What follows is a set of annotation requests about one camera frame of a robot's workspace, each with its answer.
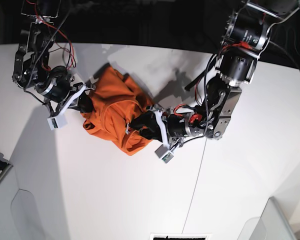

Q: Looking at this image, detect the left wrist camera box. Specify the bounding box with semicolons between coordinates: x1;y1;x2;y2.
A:
155;144;174;164

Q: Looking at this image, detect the white panel at right corner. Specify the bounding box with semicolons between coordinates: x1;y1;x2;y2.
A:
237;197;296;240

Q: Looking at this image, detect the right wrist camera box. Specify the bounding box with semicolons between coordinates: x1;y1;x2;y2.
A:
47;114;67;131

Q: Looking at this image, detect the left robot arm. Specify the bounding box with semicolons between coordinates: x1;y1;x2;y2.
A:
126;0;300;150

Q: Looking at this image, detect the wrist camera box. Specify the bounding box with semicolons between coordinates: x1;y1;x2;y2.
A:
47;114;67;131
155;144;174;164

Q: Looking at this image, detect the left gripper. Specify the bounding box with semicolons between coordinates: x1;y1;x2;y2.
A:
129;104;206;151

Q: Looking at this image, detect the white paper with black print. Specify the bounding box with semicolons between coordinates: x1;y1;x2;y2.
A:
149;233;213;240

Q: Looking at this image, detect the orange t-shirt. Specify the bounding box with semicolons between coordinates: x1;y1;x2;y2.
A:
81;64;154;156

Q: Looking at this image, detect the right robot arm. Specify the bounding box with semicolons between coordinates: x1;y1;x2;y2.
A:
12;0;94;117

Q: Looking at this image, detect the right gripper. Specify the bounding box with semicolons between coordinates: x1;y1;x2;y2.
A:
35;66;95;117

